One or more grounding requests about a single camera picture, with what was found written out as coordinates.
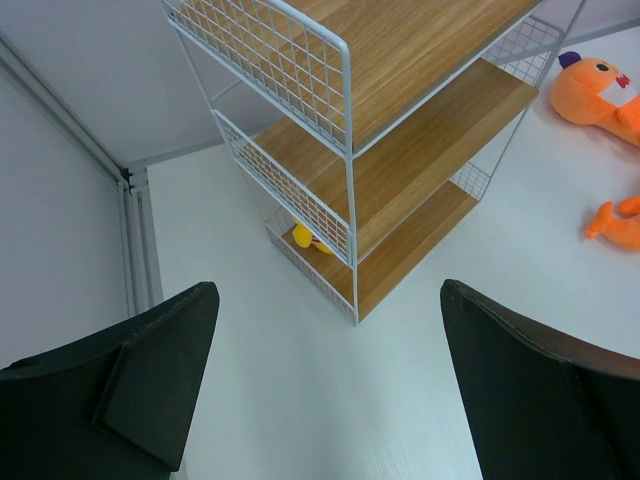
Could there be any striped yellow-footed plush left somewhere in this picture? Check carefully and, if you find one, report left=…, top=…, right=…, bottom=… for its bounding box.
left=292, top=218, right=332, bottom=255

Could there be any white wire wooden shelf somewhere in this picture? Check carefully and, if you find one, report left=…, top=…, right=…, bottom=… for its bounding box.
left=163, top=1, right=565, bottom=323

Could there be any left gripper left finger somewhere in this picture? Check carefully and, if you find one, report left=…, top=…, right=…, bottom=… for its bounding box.
left=1, top=282, right=220, bottom=479

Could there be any orange shark plush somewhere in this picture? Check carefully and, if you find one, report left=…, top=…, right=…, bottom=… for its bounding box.
left=550, top=51, right=639, bottom=147
left=585, top=196, right=639, bottom=252

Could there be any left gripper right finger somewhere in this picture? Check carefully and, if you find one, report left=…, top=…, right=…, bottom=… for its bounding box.
left=440, top=279, right=639, bottom=479

